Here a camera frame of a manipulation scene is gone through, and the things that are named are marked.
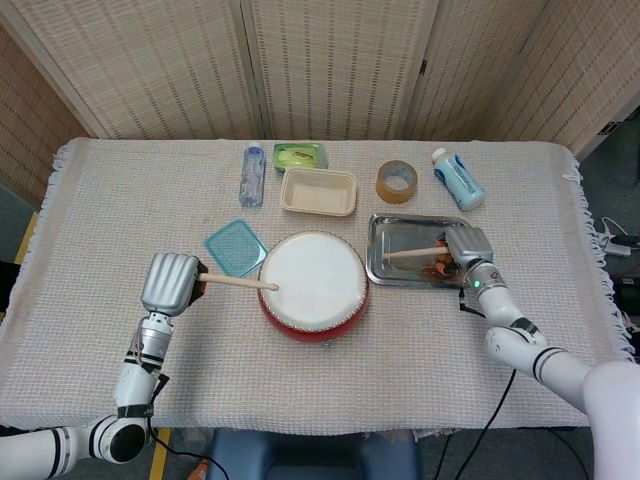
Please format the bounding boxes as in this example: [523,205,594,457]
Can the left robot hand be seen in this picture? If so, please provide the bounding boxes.
[140,252,209,317]

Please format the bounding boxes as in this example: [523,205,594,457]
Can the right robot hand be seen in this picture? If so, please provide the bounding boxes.
[432,227,495,276]

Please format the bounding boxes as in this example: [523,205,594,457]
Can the wooden drumstick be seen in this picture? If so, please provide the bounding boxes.
[383,246,451,261]
[198,272,280,292]

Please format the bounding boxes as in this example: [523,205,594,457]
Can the red drum with white skin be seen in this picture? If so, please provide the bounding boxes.
[256,230,372,346]

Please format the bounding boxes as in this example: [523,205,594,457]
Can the light blue white bottle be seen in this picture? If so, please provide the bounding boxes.
[431,147,487,212]

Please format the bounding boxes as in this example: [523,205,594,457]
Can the stainless steel tray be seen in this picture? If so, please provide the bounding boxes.
[365,213,478,290]

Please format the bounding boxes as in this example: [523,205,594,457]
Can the teal plastic lid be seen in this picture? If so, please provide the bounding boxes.
[203,218,269,280]

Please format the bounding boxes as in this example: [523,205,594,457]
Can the beige woven tablecloth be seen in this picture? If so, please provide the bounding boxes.
[0,137,640,434]

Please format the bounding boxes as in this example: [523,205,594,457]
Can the brown packing tape roll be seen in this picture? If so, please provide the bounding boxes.
[375,159,419,205]

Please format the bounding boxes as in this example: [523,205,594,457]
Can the clear plastic water bottle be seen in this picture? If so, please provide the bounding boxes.
[238,142,265,209]

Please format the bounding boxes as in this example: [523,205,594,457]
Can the white power strip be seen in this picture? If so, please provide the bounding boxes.
[602,217,634,258]

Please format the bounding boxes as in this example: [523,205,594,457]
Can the beige food container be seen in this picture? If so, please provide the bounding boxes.
[279,167,359,218]

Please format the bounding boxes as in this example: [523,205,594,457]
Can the black box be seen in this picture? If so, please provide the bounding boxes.
[612,276,640,326]

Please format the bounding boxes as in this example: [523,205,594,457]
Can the green soap box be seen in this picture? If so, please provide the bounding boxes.
[272,142,331,175]

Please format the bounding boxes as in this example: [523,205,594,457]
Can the woven folding screen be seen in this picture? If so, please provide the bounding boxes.
[0,0,640,206]

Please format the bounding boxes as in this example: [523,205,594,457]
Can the dark blue padded seat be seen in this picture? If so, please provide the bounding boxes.
[206,428,422,480]

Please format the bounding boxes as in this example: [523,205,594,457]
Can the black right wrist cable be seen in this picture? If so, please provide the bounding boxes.
[458,287,487,319]

